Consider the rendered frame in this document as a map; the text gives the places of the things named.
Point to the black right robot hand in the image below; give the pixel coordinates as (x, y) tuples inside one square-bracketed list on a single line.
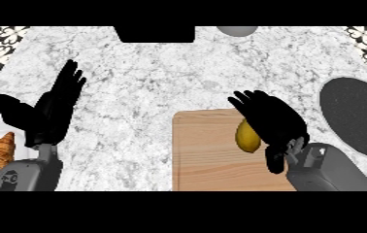
[(279, 120)]

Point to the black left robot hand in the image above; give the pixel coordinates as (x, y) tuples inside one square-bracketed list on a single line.
[(52, 114)]

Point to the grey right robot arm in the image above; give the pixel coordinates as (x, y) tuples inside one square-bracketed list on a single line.
[(325, 170)]

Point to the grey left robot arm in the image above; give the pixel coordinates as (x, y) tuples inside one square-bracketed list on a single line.
[(36, 170)]

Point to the yellow lemon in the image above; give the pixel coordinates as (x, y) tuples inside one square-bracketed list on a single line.
[(247, 138)]

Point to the dark grey pan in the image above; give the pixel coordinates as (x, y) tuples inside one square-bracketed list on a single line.
[(347, 114)]

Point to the wooden cutting board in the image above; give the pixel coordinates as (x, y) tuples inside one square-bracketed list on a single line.
[(216, 156)]

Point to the white plate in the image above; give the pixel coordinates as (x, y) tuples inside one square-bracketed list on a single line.
[(20, 148)]

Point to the golden croissant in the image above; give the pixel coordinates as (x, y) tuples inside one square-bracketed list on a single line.
[(7, 149)]

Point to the grey round bowl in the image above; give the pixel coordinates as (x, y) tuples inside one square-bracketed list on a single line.
[(236, 30)]

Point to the black rectangular appliance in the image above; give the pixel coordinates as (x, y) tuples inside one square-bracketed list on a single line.
[(157, 34)]

